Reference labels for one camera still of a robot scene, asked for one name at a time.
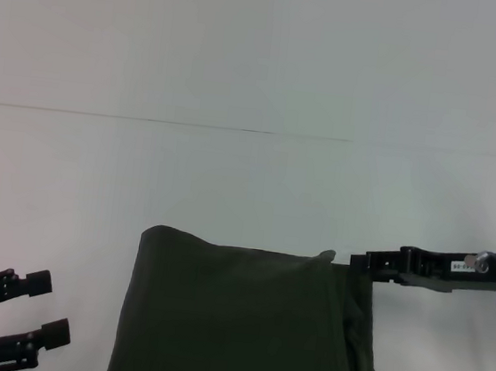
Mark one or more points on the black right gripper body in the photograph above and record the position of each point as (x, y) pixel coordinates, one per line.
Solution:
(435, 274)

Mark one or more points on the dark green t-shirt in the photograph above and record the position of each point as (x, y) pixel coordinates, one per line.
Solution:
(232, 327)

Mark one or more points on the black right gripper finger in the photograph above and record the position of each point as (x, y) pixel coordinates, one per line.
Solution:
(378, 264)

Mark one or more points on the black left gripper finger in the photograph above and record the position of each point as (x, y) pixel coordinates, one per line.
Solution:
(37, 284)
(54, 333)

